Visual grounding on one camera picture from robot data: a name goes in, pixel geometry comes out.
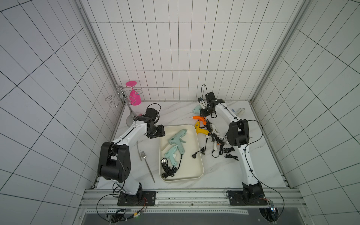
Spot large mint glue gun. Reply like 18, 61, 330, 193
168, 129, 187, 155

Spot cream storage tray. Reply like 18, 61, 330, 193
159, 125, 204, 183

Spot small mint glue gun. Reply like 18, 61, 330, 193
192, 105, 202, 115

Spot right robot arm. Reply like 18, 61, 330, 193
200, 92, 265, 202

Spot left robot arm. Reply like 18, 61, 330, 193
97, 107, 166, 200

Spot white glue gun orange trigger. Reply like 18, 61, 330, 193
208, 123, 225, 158

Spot yellow glue gun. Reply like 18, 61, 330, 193
195, 121, 210, 136

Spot dirty white Greeler glue gun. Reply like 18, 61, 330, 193
235, 108, 245, 117

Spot metal fork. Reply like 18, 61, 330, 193
140, 151, 156, 183

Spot chrome cup rack stand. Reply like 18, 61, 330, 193
105, 85, 143, 127

